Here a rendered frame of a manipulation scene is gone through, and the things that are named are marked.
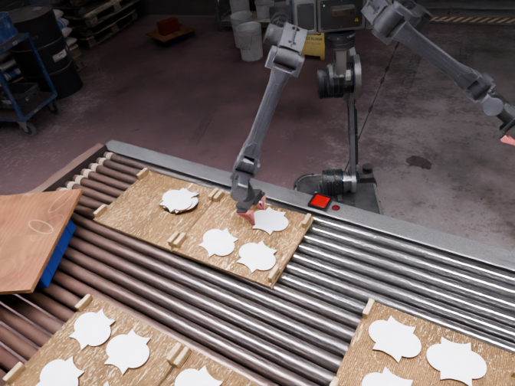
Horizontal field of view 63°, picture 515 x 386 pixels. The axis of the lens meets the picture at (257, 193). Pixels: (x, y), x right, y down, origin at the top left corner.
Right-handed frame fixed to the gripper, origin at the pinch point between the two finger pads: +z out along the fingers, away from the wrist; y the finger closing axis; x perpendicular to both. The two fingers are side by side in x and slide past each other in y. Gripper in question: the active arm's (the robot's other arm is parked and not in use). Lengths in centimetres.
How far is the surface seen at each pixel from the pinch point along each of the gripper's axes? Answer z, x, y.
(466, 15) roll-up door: 91, 13, 470
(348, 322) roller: 16, -43, -27
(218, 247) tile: -1.5, 5.4, -19.5
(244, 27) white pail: 3, 220, 328
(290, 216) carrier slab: 4.4, -10.4, 5.7
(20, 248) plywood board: -28, 60, -54
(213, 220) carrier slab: -3.5, 15.4, -7.5
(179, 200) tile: -11.5, 30.7, -5.7
